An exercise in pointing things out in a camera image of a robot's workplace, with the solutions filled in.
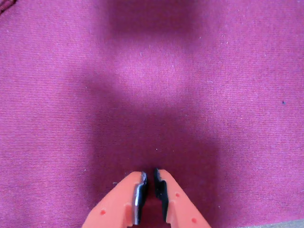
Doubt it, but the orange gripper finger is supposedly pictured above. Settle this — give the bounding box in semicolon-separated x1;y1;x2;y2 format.
82;171;149;228
153;168;212;228

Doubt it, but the dark red cloth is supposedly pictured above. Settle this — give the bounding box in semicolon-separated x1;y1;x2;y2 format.
0;0;304;228

